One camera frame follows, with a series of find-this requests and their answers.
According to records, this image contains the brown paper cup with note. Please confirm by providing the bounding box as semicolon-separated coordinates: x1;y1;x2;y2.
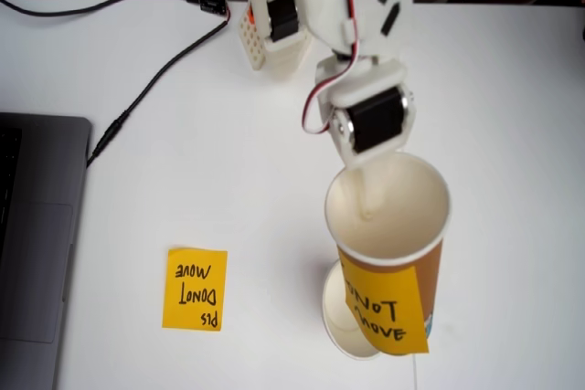
324;152;453;354

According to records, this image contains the yellow note stuck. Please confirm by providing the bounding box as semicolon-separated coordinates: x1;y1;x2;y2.
340;256;431;357

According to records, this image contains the small black circuit board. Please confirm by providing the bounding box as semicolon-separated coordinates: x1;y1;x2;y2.
197;0;229;16

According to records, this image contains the yellow handwritten sticky note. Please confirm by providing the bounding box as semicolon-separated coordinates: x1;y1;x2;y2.
161;248;229;332

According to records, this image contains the dark gray laptop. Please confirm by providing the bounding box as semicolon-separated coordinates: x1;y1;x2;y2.
0;111;93;390

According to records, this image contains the black cable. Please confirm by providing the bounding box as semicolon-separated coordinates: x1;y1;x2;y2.
0;0;200;17
85;19;230;168

